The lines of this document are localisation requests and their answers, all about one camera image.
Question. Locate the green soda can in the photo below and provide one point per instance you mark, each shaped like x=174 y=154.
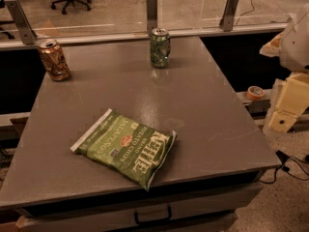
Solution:
x=160 y=47

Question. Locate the middle metal bracket post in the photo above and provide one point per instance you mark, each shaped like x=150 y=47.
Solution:
x=151 y=6

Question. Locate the black drawer handle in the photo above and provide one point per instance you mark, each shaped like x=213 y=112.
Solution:
x=152 y=216

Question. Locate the left metal bracket post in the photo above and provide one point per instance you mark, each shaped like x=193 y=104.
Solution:
x=21 y=22

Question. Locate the right metal bracket post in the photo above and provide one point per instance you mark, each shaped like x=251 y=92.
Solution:
x=227 y=20

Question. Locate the green Kettle chips bag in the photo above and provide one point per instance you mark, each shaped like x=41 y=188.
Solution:
x=131 y=148

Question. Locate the orange tape roll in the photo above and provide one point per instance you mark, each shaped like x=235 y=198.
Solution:
x=255 y=93

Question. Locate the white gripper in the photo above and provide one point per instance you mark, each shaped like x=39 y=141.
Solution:
x=296 y=43

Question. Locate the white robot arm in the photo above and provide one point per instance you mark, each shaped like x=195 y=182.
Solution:
x=292 y=48

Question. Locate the metal bracket post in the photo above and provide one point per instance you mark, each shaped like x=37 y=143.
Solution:
x=227 y=20
x=21 y=22
x=151 y=6

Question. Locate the grey table drawer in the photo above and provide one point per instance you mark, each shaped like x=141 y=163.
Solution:
x=213 y=211

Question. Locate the orange soda can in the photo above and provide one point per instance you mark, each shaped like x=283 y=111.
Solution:
x=53 y=60

